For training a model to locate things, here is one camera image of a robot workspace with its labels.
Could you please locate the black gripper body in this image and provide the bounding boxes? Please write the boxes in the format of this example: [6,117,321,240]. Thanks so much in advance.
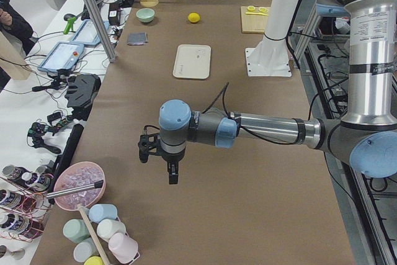
[161,150,185,166]

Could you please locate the yellow lemon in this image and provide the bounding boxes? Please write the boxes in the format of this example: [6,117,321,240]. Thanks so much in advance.
[187,12,201,24]

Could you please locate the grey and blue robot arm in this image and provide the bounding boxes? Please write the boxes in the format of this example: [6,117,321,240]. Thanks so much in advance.
[158,0,396,184]

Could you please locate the cream plastic tray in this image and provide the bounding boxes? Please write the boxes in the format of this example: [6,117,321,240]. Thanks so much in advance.
[172,44,212,79]

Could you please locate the light blue cup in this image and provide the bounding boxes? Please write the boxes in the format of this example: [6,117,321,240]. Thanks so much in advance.
[89,204,118,223]

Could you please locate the cream white cup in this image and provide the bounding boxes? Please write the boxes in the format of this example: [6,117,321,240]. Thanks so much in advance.
[97,219,127,242]

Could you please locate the pink bowl of ice cubes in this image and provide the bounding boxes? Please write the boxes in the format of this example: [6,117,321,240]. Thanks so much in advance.
[54,161,106,211]

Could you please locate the pink cup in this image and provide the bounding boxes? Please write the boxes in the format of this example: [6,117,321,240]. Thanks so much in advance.
[108,232,140,264]

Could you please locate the wooden cup rack pole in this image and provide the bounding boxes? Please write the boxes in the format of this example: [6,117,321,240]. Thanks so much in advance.
[78,204,110,265]

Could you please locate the black flat bar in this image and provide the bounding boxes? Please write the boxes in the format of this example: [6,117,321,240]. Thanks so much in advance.
[48,124,84,192]

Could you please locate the mint green cup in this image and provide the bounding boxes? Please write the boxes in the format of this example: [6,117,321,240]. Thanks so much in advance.
[63,219,90,243]

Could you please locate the grey white cup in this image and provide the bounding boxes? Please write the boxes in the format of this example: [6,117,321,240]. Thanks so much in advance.
[73,238,99,263]

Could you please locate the yellow cup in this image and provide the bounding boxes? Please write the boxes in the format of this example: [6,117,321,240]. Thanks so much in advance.
[84,256,104,265]

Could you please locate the grey folded cloth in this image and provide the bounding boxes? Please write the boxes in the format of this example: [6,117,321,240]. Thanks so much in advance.
[127,32,148,45]

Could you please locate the mint green bowl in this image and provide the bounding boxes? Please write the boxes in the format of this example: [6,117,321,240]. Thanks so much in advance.
[136,8,155,23]

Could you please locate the blue teach pendant near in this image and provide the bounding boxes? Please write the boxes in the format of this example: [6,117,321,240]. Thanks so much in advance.
[37,42,84,74]

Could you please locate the blue teach pendant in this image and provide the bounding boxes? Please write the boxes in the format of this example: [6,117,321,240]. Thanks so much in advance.
[37,42,84,74]
[71,19,100,47]

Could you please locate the blue teach pendant far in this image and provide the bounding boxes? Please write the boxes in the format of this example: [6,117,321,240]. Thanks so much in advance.
[71,19,100,47]

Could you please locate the wooden cutting board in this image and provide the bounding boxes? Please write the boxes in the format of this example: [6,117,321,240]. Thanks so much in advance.
[240,6,270,34]

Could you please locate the green barcode scanner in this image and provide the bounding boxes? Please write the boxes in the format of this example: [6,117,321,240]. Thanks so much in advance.
[63,13,80,35]

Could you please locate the black keyboard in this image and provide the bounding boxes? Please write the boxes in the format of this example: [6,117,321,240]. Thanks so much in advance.
[81,0,104,20]

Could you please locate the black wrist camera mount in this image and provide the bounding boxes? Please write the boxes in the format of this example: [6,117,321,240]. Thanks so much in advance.
[138,125,162,163]

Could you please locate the metal tongs handle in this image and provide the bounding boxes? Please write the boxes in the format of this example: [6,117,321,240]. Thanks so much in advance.
[44,180,104,200]

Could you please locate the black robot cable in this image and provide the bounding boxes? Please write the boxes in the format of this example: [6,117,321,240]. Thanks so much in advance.
[203,82,323,146]

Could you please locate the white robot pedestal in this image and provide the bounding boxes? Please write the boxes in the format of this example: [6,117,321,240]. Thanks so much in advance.
[246,0,299,78]

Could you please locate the copper wire bottle rack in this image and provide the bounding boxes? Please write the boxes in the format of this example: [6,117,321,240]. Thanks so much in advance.
[1,164,52,242]

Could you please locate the aluminium frame post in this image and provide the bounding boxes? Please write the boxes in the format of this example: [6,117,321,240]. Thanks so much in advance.
[83,0,116,63]

